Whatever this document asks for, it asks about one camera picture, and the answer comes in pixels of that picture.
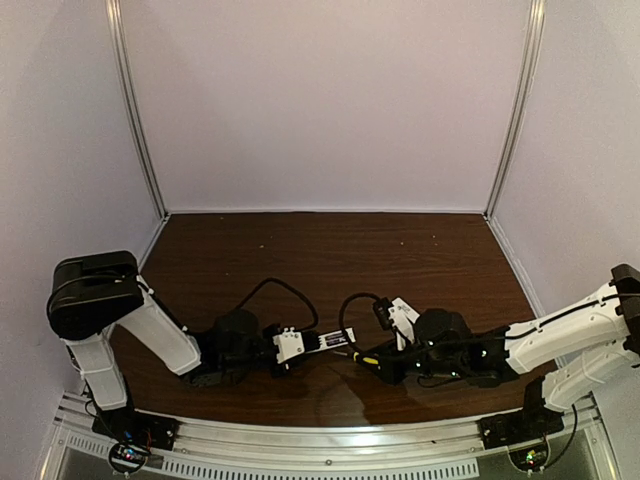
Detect white battery cover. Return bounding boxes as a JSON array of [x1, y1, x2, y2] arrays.
[[390, 297, 419, 323]]

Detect left black cable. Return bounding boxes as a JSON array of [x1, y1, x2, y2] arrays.
[[234, 277, 320, 331]]

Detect aluminium frame post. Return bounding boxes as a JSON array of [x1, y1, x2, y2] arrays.
[[484, 0, 546, 222], [105, 0, 169, 221]]

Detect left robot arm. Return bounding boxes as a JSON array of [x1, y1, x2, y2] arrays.
[[46, 251, 321, 421]]

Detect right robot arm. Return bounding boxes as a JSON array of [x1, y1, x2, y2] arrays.
[[373, 264, 639, 412]]

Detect white remote control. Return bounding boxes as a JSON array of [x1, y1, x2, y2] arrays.
[[318, 327, 356, 351]]

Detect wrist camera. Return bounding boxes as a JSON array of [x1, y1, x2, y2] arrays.
[[272, 328, 305, 364], [373, 297, 419, 351]]

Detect left aluminium frame post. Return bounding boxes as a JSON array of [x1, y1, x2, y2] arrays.
[[105, 0, 169, 221]]

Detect black cable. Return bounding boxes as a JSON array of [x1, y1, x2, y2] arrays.
[[338, 293, 426, 359], [234, 277, 320, 331]]

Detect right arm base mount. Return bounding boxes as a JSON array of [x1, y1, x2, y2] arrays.
[[477, 377, 578, 476]]

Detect right aluminium frame post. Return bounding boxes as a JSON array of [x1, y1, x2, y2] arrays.
[[484, 0, 546, 222]]

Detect right black cable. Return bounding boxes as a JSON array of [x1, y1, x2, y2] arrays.
[[338, 293, 426, 359]]

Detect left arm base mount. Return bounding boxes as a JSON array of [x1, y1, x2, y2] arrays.
[[85, 387, 179, 479]]

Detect front aluminium rail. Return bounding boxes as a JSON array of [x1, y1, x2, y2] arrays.
[[49, 409, 601, 480]]

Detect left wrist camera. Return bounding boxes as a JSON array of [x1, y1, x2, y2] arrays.
[[272, 328, 305, 364]]

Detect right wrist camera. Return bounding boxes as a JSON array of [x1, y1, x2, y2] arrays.
[[373, 297, 419, 351]]

